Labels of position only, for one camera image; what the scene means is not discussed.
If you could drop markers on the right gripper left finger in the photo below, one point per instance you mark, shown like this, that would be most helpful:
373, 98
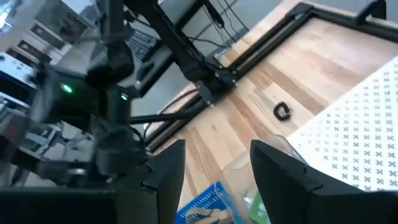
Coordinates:
169, 180

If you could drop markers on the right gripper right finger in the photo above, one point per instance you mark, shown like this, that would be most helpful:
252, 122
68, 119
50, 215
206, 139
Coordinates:
280, 180

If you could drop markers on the blue plastic basket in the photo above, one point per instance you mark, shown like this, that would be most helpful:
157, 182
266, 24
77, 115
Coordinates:
205, 199

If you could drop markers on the clear plastic bin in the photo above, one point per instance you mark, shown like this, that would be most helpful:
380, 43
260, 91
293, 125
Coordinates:
236, 174

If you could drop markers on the tan rubber band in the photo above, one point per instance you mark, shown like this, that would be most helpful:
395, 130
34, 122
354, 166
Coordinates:
199, 215

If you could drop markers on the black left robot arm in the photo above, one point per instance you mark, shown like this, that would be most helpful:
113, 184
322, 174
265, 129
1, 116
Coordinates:
109, 62

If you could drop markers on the white perforated metal stand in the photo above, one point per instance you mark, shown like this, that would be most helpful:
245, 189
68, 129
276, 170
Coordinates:
357, 124

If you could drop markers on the black computer keyboard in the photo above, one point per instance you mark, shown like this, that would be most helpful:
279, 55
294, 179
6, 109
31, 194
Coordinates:
141, 45

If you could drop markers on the white shelving unit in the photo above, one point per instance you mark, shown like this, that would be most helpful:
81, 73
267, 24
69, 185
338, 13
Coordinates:
40, 40

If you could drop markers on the black table clamp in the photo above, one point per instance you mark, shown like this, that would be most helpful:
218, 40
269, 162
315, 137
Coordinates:
370, 11

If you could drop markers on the black aluminium table frame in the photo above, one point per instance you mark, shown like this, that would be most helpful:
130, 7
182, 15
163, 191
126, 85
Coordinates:
273, 37

